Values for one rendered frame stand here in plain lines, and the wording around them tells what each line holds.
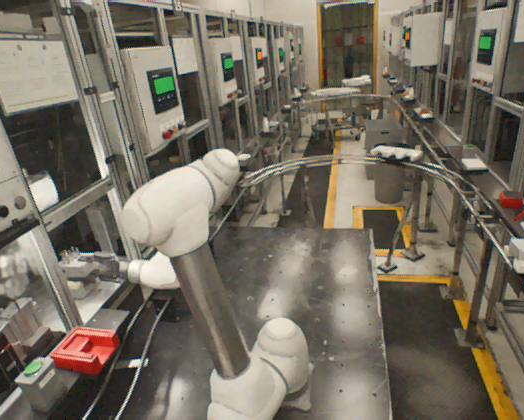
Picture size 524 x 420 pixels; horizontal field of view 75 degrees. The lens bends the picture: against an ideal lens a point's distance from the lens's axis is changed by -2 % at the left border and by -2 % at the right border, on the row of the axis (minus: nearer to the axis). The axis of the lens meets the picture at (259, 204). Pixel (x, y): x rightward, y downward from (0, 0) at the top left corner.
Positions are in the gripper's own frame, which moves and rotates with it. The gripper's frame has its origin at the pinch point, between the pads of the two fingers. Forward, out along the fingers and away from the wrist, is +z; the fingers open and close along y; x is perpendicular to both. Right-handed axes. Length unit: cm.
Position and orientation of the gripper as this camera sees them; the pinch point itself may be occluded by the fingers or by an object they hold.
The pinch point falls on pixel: (88, 264)
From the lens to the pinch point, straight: 156.6
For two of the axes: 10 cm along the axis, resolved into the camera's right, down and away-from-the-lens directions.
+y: -0.4, -9.0, -4.3
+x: -2.3, 4.3, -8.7
